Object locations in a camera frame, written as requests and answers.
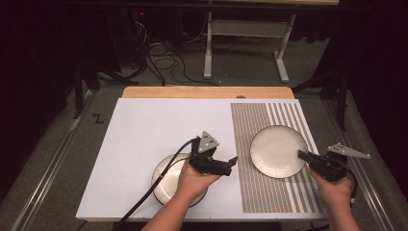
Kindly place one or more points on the dark computer tower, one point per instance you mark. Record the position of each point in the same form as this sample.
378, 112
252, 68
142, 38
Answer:
128, 38

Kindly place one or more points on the white metal desk frame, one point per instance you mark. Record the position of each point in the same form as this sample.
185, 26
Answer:
247, 28

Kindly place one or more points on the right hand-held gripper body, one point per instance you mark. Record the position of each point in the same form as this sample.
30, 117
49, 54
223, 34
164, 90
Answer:
330, 166

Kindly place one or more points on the white plate with dark rim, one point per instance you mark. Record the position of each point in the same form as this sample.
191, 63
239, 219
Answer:
275, 149
166, 191

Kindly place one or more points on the white board mat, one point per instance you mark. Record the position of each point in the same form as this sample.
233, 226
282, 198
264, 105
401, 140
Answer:
154, 128

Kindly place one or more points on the black tripod stand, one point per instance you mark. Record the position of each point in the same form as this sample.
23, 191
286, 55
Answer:
342, 96
78, 86

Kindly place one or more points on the aluminium floor rail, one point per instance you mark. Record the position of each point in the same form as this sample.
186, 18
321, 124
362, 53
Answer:
369, 179
48, 173

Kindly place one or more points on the person's right hand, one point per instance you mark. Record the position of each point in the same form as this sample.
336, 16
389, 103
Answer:
336, 192

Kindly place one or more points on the person's left hand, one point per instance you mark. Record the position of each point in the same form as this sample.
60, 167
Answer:
192, 184

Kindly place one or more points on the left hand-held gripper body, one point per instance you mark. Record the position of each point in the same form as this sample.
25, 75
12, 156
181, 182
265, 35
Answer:
205, 165

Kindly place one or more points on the brown striped placemat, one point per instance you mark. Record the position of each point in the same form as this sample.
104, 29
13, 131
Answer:
250, 192

